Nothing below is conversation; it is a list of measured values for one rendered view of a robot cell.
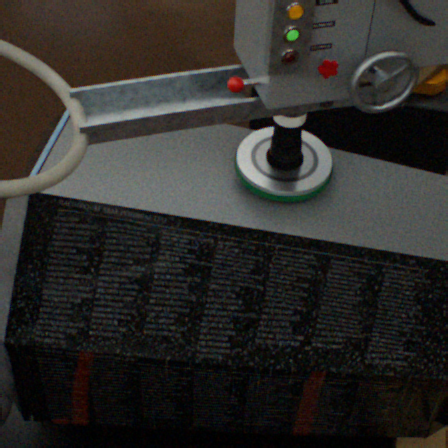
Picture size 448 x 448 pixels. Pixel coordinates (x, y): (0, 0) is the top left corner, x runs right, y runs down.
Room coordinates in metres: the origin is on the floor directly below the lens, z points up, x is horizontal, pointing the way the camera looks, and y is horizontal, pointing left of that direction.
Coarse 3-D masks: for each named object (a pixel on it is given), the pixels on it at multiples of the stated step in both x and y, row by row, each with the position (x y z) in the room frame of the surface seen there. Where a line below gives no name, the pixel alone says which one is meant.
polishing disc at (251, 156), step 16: (272, 128) 1.57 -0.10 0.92; (240, 144) 1.51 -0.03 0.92; (256, 144) 1.51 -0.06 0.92; (304, 144) 1.52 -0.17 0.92; (320, 144) 1.52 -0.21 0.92; (240, 160) 1.45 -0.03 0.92; (256, 160) 1.46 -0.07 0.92; (304, 160) 1.47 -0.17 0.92; (320, 160) 1.47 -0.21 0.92; (256, 176) 1.41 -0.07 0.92; (272, 176) 1.41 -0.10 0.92; (288, 176) 1.41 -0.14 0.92; (304, 176) 1.42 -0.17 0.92; (320, 176) 1.42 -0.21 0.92; (272, 192) 1.37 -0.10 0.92; (288, 192) 1.37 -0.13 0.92; (304, 192) 1.37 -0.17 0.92
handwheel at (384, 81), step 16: (368, 64) 1.34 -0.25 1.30; (416, 64) 1.38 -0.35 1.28; (352, 80) 1.34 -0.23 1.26; (368, 80) 1.35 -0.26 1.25; (384, 80) 1.35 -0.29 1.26; (416, 80) 1.38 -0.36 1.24; (352, 96) 1.34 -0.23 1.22; (384, 96) 1.36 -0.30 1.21; (400, 96) 1.38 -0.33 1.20; (368, 112) 1.35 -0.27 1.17
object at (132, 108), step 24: (192, 72) 1.46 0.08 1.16; (216, 72) 1.47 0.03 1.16; (240, 72) 1.48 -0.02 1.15; (72, 96) 1.37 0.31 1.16; (96, 96) 1.38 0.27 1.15; (120, 96) 1.40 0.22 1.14; (144, 96) 1.42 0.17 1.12; (168, 96) 1.43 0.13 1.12; (192, 96) 1.43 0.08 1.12; (216, 96) 1.44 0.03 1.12; (240, 96) 1.44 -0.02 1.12; (360, 96) 1.46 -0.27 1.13; (96, 120) 1.34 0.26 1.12; (120, 120) 1.29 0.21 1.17; (144, 120) 1.30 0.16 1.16; (168, 120) 1.32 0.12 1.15; (192, 120) 1.34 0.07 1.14; (216, 120) 1.35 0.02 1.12; (240, 120) 1.37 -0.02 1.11
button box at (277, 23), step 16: (272, 0) 1.32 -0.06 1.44; (288, 0) 1.32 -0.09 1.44; (304, 0) 1.33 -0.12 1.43; (272, 16) 1.32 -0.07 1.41; (304, 16) 1.33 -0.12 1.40; (272, 32) 1.32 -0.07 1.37; (304, 32) 1.34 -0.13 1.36; (272, 48) 1.32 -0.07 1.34; (288, 48) 1.33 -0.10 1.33; (304, 48) 1.34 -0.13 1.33; (272, 64) 1.32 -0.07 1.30; (304, 64) 1.34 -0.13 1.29
